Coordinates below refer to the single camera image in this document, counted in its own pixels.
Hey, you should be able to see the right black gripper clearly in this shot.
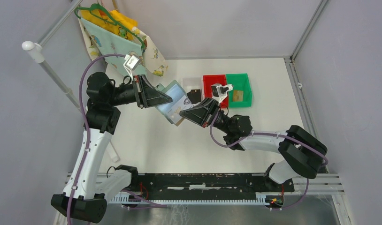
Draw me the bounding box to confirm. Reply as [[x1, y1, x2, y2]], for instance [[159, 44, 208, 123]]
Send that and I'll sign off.
[[178, 98, 231, 135]]

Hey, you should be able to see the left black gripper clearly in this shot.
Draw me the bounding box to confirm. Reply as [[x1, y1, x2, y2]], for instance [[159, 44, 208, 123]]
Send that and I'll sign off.
[[108, 74, 173, 108]]

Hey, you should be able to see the gold striped card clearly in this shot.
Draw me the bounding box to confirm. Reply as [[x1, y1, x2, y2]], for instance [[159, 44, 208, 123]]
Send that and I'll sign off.
[[174, 117, 184, 127]]

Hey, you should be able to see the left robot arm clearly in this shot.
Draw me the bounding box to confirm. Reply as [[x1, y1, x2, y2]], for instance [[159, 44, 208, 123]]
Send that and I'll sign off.
[[51, 72, 173, 223]]

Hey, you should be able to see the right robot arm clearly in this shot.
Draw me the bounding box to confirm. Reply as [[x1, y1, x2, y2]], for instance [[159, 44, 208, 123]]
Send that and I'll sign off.
[[180, 98, 329, 191]]

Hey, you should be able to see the black card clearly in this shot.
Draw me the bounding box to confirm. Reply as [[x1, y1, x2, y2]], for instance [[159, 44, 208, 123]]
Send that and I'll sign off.
[[187, 89, 202, 105]]

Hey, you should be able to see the cream printed cloth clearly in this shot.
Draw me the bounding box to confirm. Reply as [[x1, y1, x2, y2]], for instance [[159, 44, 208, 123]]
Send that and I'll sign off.
[[77, 18, 168, 77]]

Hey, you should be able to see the white plastic bin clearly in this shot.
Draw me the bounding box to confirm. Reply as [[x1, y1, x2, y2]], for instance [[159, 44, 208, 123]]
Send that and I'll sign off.
[[180, 77, 204, 100]]

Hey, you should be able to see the red plastic bin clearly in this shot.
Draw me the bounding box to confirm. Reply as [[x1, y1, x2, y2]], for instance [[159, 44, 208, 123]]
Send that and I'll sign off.
[[202, 74, 230, 108]]

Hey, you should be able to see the green plastic bin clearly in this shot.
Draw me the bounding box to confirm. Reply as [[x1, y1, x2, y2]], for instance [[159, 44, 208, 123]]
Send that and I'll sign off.
[[225, 73, 253, 108]]

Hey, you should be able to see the light blue printed cloth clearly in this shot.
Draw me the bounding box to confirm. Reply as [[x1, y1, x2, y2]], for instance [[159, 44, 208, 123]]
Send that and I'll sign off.
[[81, 19, 147, 76]]

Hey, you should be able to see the green clothes hanger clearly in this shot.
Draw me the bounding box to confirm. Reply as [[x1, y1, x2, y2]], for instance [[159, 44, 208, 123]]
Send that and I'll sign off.
[[74, 3, 147, 51]]

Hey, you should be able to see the yellow cloth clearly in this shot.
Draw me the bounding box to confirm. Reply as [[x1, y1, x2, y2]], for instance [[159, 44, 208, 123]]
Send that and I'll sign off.
[[81, 9, 139, 43]]

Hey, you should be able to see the white clothes rack pole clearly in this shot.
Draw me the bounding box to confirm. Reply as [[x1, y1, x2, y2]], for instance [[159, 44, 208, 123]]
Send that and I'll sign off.
[[21, 41, 120, 163]]

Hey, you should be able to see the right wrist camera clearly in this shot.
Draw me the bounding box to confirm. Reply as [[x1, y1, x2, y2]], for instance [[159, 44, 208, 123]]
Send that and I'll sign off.
[[211, 83, 233, 103]]

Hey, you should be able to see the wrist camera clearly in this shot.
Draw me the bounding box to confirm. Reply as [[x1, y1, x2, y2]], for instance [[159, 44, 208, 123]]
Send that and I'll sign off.
[[123, 54, 141, 80], [211, 83, 233, 103]]

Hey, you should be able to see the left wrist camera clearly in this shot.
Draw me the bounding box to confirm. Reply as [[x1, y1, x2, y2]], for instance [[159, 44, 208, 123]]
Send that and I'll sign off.
[[123, 54, 141, 80]]

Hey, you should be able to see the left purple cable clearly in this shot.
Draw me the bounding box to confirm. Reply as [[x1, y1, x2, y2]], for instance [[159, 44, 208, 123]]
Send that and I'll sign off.
[[66, 53, 167, 225]]

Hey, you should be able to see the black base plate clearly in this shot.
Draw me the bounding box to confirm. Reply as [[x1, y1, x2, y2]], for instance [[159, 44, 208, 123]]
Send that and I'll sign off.
[[126, 173, 295, 201]]

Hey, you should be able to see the white slotted cable duct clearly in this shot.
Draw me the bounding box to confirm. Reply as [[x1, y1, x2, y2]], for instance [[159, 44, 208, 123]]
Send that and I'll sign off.
[[110, 193, 268, 206]]

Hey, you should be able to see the aluminium frame rail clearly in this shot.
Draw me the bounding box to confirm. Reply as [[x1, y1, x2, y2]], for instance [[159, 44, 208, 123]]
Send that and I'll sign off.
[[62, 172, 345, 195]]

